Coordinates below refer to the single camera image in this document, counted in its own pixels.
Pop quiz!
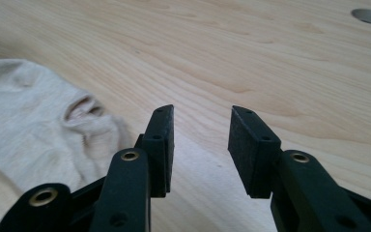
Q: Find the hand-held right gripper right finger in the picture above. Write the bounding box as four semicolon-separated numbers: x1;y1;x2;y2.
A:
227;105;283;199

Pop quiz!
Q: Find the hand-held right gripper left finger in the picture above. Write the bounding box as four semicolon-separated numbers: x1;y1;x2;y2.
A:
134;103;176;198

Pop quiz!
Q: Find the beige sock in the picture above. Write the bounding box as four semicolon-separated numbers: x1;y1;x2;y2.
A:
0;58;133;195

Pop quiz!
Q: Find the round table cable hole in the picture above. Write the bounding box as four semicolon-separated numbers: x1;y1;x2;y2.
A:
350;8;371;26

